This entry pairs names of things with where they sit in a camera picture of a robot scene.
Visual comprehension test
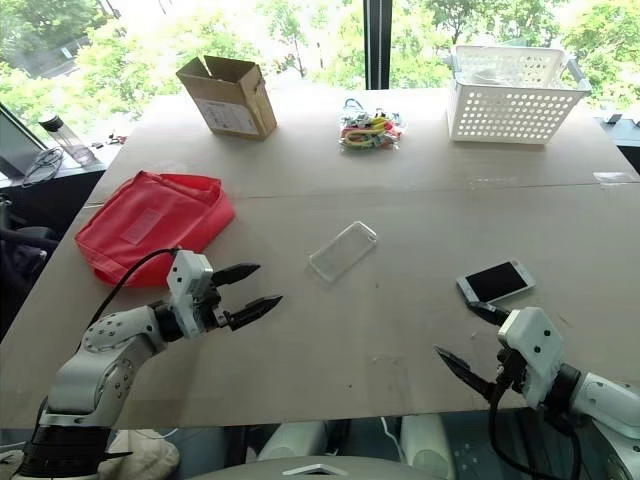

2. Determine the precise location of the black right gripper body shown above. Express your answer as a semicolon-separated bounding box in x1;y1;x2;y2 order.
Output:
493;346;532;397

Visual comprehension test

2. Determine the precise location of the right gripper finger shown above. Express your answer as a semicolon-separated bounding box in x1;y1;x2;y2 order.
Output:
433;344;500;402
466;300;512;327

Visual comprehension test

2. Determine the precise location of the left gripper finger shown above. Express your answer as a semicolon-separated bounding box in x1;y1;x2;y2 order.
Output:
212;262;262;289
227;294;285;333

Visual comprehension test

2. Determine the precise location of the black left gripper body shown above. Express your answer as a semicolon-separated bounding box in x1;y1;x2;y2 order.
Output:
197;281;235;333

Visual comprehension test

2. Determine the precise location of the clear plastic phone case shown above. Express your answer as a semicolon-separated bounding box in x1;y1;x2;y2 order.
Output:
306;220;379;291

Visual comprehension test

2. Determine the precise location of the white smartphone with black screen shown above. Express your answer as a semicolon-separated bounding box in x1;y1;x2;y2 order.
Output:
455;258;538;305

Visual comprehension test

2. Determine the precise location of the white rounded robot leg cover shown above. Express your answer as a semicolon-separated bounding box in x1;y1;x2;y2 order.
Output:
398;413;457;480
256;418;332;477

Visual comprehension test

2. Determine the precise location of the red fabric pouch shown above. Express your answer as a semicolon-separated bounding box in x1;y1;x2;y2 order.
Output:
74;170;238;289

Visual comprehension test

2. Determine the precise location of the grey robot torso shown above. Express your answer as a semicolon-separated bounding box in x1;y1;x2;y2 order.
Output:
168;453;422;480

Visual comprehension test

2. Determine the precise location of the open brown cardboard box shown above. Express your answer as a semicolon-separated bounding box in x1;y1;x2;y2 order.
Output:
175;54;279;138

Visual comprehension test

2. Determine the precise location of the white crumpled cloth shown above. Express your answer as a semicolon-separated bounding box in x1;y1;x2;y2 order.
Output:
98;437;181;480

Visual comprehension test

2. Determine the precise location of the dark side desk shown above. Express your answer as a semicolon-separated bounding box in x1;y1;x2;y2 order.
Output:
0;134;132;236

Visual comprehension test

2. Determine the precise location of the clear bag of colourful items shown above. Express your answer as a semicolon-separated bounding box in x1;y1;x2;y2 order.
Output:
338;97;408;155

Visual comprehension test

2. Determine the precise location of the black chair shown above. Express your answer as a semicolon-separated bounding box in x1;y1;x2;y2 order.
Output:
0;189;62;321

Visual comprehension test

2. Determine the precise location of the white perforated plastic basket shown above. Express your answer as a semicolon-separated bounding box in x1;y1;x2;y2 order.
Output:
445;44;594;148

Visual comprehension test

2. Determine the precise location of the clear bottle with black cap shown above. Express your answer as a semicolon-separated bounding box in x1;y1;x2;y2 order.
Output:
38;113;97;167

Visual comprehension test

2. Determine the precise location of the dark side table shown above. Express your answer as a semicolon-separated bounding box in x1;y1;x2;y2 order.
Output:
592;112;640;177

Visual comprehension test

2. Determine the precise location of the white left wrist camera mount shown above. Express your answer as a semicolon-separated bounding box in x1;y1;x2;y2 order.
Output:
165;249;215;340

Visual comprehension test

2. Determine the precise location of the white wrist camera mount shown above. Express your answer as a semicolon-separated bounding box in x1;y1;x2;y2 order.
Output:
165;249;215;340
496;306;566;409

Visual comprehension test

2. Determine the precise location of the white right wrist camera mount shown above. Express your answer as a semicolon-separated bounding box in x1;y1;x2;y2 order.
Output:
496;306;566;409

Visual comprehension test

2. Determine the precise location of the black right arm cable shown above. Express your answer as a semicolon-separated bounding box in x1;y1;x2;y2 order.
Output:
486;363;516;480

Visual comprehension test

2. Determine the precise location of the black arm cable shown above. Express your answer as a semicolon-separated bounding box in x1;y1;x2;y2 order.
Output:
91;246;182;324
486;363;516;480

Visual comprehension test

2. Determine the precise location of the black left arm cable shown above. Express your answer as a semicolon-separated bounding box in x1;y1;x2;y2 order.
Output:
91;246;182;324

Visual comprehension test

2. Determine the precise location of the thin white cable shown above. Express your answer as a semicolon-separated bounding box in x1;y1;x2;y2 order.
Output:
378;415;404;454

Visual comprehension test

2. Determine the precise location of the black tangled cable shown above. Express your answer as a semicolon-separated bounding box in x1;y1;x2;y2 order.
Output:
21;146;67;189

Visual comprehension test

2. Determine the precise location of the dark window frame post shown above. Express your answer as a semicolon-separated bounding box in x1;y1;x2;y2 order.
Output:
360;0;393;92

